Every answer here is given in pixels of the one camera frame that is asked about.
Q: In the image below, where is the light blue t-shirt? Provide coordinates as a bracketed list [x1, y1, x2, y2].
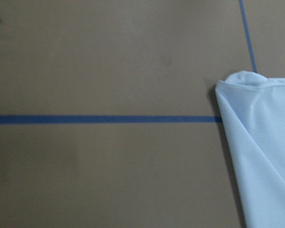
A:
[215, 71, 285, 228]

